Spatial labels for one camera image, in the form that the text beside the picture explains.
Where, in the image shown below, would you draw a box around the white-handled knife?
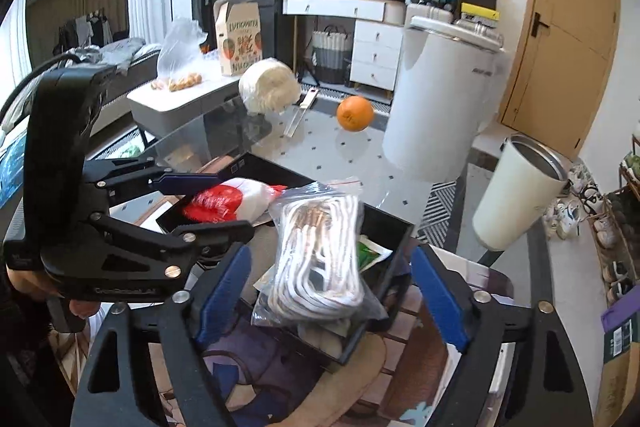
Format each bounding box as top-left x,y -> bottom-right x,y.
283,89 -> 319,138

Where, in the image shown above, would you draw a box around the person's left hand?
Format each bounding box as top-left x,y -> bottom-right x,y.
5,264 -> 103,323

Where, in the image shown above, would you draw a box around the clothes rack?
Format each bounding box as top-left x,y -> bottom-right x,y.
57,9 -> 113,52

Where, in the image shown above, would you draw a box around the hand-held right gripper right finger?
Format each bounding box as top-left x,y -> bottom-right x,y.
411,246 -> 598,427

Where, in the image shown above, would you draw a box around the shoe rack with shoes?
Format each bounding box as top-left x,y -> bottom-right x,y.
592,154 -> 640,303

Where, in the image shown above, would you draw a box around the white tumbler cup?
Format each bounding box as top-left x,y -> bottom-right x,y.
472,133 -> 571,251

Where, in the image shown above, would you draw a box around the black storage box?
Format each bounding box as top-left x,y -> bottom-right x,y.
156,152 -> 416,365

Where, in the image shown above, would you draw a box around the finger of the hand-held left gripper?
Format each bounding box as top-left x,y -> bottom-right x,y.
87,216 -> 256,283
84,157 -> 221,208

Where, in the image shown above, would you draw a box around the wooden door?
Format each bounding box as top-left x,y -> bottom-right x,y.
500,0 -> 621,160

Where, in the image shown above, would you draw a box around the white sneakers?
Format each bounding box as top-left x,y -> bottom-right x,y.
542,197 -> 581,240

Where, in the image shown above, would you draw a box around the green and white packet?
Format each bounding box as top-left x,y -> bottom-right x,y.
357,234 -> 393,270

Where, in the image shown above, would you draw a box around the bamboo shoe rack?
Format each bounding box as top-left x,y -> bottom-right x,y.
585,147 -> 640,308

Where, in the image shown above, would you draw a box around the yellow flat box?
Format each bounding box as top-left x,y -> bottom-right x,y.
460,3 -> 500,22

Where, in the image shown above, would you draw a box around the white desk with drawers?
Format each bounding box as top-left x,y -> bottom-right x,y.
282,0 -> 406,88

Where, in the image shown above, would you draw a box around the printed fruit carton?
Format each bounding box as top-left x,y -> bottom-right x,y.
214,0 -> 263,76

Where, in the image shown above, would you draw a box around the zip bag of white cables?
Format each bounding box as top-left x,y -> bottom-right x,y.
251,179 -> 391,328

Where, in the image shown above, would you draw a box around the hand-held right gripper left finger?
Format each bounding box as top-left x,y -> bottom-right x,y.
75,246 -> 252,427

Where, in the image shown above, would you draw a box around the wrapped napa cabbage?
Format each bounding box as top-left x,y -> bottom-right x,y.
238,58 -> 302,115

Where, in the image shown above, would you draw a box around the bag of small oranges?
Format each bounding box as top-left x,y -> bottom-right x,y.
152,18 -> 208,92

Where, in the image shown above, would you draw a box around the bed with clothes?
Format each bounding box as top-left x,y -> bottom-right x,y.
75,37 -> 166,102

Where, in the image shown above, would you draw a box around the red and white plastic bag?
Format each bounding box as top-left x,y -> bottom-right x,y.
181,177 -> 288,225

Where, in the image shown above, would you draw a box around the orange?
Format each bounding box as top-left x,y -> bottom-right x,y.
336,95 -> 375,132

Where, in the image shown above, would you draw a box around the cardboard box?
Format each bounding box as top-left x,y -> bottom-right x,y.
595,322 -> 640,427

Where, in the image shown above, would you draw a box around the large white cylindrical appliance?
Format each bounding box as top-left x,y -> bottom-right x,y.
382,14 -> 508,182

